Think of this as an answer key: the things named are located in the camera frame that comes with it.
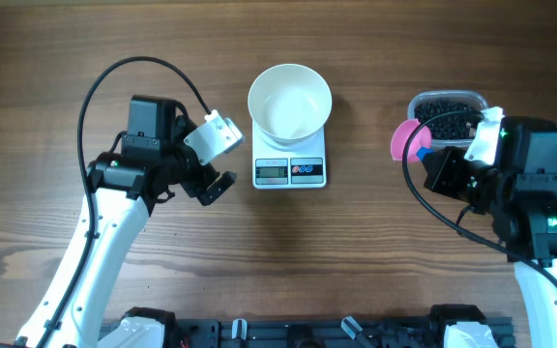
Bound pink scoop blue handle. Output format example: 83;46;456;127
391;119;432;162

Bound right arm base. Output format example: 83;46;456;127
427;304;499;348

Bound black beans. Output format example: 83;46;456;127
414;99;482;140

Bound clear plastic container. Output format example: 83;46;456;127
407;90;488;149

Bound white plastic bowl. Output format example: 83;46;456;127
248;64;333;144

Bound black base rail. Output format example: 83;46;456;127
99;316;516;348

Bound white digital kitchen scale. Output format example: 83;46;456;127
252;124;327;189

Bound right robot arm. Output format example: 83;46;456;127
417;116;557;347

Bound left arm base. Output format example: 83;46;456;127
98;306;190;348

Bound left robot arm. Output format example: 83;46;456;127
14;96;244;347

